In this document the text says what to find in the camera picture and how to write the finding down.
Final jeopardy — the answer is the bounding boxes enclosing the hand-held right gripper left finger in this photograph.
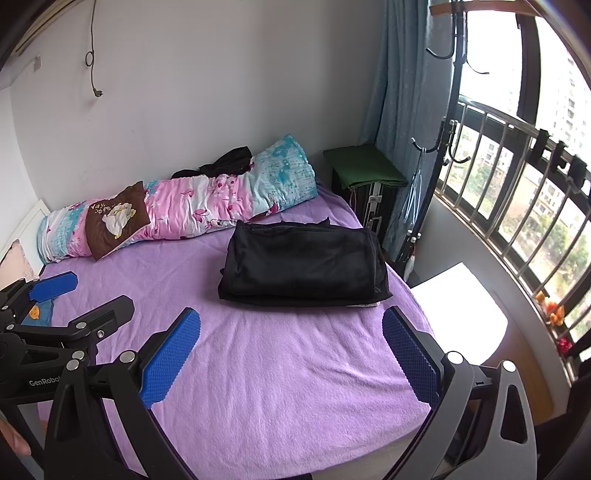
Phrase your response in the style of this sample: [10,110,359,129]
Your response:
[44,307,202,480]

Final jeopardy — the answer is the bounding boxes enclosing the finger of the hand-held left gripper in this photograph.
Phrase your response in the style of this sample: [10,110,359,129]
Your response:
[4,295,136,365]
[0,271,79,324]

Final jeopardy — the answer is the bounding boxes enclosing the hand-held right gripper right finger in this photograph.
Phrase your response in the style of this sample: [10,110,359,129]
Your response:
[382,306,539,480]

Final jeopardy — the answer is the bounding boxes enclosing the black zip jacket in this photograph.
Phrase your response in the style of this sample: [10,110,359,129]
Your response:
[218,217,393,309]

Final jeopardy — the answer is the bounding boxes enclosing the clear clothes hanger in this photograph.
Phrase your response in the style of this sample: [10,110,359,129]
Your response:
[399,152,423,232]

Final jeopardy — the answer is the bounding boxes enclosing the person's left hand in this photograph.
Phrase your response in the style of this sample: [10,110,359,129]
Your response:
[0,413,32,457]

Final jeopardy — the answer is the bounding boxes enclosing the blue printed quilt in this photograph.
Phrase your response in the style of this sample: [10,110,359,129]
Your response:
[28,300,57,324]

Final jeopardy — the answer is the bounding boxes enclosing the beige pillow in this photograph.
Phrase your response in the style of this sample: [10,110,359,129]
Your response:
[0,240,40,282]

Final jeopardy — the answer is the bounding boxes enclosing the brown printed pillow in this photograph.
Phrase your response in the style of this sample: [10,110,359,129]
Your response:
[84,181,151,261]

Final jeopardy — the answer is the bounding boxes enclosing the white small table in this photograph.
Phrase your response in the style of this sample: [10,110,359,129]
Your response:
[409,262,509,367]

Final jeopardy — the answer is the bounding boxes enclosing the white headboard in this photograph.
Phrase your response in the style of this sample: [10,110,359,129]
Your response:
[0,198,51,259]

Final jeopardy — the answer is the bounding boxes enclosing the purple bed sheet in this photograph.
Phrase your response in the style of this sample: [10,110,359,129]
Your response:
[32,185,437,480]

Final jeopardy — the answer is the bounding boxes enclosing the pink floral quilt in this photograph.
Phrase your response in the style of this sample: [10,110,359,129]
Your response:
[37,135,319,264]

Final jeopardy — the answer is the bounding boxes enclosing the orange toy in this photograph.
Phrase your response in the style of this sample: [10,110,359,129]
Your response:
[536,291,566,326]

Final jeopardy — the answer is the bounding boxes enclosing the black garment at bed edge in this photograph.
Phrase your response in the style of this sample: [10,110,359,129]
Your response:
[331,168,399,241]

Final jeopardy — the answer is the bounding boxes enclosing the small black cloth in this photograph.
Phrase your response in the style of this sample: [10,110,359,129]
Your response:
[172,146,254,180]

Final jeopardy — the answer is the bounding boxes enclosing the green cloth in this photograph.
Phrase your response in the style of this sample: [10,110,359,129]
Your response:
[322,144,408,190]

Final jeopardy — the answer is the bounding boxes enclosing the black railing clip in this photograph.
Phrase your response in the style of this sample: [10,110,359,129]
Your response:
[551,141,571,171]
[531,129,550,162]
[568,154,589,185]

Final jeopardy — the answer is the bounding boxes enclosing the metal window railing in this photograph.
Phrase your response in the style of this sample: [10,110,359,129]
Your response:
[434,95,591,384]

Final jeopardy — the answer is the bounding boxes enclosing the blue curtain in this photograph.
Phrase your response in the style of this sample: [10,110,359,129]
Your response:
[359,0,455,264]

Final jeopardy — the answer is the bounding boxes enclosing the black coat rack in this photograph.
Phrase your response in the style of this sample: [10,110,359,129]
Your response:
[402,0,522,278]

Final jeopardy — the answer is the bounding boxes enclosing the hanging wall cable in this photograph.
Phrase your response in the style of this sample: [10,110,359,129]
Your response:
[84,0,105,99]

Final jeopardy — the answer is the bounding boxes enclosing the black window frame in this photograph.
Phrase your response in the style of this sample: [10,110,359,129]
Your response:
[515,11,543,132]

